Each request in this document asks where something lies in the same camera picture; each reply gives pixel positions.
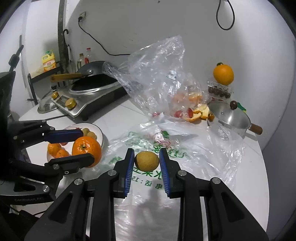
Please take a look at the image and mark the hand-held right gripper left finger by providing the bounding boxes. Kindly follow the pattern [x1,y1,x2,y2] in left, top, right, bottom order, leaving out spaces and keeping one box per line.
[25,148,136,241]

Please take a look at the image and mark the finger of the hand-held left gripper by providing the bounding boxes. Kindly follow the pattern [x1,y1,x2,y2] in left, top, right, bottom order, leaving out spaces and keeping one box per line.
[9,153,95,200]
[8,119,84,149]

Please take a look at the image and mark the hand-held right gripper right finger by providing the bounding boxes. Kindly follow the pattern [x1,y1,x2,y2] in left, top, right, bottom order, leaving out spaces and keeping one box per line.
[159,148,270,241]

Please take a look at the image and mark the tangerine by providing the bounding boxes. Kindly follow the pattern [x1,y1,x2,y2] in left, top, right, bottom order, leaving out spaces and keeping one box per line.
[72,136,102,169]
[47,143,62,157]
[55,149,70,159]

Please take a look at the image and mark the white plate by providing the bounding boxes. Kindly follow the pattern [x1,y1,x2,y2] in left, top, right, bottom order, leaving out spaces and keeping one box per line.
[46,123,105,169]

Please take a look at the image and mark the printed plastic bag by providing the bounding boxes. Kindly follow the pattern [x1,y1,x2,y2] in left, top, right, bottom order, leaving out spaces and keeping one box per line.
[97,113,245,241]

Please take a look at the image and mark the steel wok lid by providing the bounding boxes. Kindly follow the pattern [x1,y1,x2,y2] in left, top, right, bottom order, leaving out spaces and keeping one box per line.
[37,89,60,114]

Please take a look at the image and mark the black metal rack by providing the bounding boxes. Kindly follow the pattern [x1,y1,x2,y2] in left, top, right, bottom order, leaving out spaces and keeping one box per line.
[27,61,63,105]

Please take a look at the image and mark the steel induction cooker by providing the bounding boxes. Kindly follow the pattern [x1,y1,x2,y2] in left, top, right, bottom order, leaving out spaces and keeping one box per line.
[51,81,129,121]

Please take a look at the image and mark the orange peels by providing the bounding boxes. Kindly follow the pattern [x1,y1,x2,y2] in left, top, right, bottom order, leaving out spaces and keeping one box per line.
[172,91,215,123]

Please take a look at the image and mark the yellow oil bottle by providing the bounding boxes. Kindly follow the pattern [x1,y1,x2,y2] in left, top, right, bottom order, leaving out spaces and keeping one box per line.
[42,49,57,72]

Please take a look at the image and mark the black wok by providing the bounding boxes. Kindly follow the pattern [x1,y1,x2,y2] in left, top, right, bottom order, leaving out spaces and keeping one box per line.
[50,60,121,93]

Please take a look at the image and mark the dark glass bottle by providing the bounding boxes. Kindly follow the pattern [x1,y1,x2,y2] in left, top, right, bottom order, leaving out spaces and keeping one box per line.
[77,53,86,70]

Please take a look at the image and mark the black hooked umbrella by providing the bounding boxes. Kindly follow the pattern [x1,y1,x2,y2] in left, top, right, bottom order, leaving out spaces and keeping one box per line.
[63,29,73,73]

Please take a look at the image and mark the steel pot with lid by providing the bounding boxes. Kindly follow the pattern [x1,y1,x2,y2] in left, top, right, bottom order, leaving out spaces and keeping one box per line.
[207,100,263,140]

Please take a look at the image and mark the clear chocolate box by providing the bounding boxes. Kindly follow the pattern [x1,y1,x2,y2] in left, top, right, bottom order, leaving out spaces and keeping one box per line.
[207,80,233,101]

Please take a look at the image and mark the vertical metal pipe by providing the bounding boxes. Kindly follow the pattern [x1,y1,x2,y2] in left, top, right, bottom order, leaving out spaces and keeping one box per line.
[57,0,68,68]

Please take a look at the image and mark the clear crumpled plastic bag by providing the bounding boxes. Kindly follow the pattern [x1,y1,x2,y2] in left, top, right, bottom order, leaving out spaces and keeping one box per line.
[102,35,211,124]

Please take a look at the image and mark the large orange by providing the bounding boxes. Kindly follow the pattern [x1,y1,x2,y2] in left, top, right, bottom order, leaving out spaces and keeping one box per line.
[213,62,235,86]

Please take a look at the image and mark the black cooker power cord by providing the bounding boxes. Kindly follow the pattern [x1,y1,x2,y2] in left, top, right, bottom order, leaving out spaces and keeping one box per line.
[78,18,133,57]

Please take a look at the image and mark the black hood power cord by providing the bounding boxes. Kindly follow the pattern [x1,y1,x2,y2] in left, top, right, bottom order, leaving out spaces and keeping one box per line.
[216,0,235,31]

